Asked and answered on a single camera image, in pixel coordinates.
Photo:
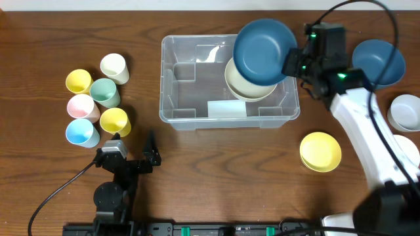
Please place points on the beige large bowl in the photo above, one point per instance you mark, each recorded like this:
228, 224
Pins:
243, 89

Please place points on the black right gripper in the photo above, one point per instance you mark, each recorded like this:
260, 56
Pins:
292, 62

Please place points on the green cup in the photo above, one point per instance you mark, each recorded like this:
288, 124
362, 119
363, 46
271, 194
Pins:
105, 92

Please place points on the yellow small bowl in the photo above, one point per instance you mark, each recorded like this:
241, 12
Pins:
320, 152

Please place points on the light blue cup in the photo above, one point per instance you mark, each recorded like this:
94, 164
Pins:
81, 132

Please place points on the clear plastic storage bin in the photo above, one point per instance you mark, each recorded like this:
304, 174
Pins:
192, 73

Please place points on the yellow cup far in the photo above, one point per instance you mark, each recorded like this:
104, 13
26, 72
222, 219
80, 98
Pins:
79, 81

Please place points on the light grey small bowl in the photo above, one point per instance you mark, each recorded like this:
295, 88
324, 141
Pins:
403, 113

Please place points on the yellow cup near gripper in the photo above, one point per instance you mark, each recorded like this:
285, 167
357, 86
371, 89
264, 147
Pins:
115, 120

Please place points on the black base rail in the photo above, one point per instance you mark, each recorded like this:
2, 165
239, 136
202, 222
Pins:
99, 228

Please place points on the pink cup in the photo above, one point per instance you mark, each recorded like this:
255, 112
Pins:
82, 106

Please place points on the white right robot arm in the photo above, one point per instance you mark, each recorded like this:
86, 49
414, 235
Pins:
392, 207

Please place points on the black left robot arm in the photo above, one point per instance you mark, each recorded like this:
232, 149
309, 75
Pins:
114, 200

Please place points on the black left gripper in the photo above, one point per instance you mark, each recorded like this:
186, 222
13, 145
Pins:
132, 164

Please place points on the white small bowl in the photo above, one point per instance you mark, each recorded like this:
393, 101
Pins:
409, 148

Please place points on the cream white cup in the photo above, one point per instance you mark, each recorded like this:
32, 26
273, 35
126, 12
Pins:
114, 67

